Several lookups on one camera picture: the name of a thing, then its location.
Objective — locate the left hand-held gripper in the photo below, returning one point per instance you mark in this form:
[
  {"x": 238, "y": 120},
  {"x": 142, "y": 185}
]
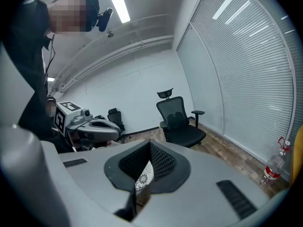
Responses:
[{"x": 71, "y": 122}]

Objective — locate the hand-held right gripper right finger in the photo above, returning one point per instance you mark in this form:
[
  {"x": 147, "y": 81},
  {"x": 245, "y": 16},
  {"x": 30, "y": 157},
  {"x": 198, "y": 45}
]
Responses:
[{"x": 201, "y": 197}]

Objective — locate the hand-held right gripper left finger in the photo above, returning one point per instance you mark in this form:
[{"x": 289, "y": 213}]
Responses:
[{"x": 94, "y": 185}]

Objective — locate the white floral patterned clothes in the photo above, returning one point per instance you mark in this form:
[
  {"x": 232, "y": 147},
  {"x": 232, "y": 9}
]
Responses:
[{"x": 144, "y": 176}]

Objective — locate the small black office chair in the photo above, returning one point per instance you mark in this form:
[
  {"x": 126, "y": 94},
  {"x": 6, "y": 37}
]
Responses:
[{"x": 116, "y": 122}]

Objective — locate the small ceiling light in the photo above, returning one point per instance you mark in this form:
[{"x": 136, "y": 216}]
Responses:
[{"x": 50, "y": 79}]

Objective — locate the large black mesh office chair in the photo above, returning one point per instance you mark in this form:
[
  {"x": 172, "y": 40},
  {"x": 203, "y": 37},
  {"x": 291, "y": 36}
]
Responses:
[{"x": 180, "y": 124}]

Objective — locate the white ceiling pipes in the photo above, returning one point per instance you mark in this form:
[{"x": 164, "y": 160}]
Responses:
[{"x": 113, "y": 53}]

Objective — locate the clear red label plastic bottle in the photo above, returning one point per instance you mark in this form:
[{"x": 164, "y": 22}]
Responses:
[{"x": 274, "y": 164}]

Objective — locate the small ceiling sensor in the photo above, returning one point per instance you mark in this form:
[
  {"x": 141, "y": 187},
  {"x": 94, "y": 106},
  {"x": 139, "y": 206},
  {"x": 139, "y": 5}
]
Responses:
[{"x": 110, "y": 34}]

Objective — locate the person's black jacket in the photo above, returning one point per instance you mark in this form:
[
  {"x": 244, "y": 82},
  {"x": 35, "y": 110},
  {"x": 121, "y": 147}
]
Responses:
[{"x": 26, "y": 67}]

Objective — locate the yellow object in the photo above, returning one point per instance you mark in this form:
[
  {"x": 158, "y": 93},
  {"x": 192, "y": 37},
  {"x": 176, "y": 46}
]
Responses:
[{"x": 297, "y": 152}]

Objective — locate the white window blinds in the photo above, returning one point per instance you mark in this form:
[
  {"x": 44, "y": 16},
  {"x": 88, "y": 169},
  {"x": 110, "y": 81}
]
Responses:
[
  {"x": 201, "y": 84},
  {"x": 255, "y": 79}
]

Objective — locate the long ceiling light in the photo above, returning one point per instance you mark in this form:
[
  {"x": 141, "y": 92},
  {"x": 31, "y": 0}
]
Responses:
[{"x": 117, "y": 2}]

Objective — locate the black head-mounted camera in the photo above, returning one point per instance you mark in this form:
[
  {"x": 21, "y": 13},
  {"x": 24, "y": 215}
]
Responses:
[{"x": 104, "y": 19}]

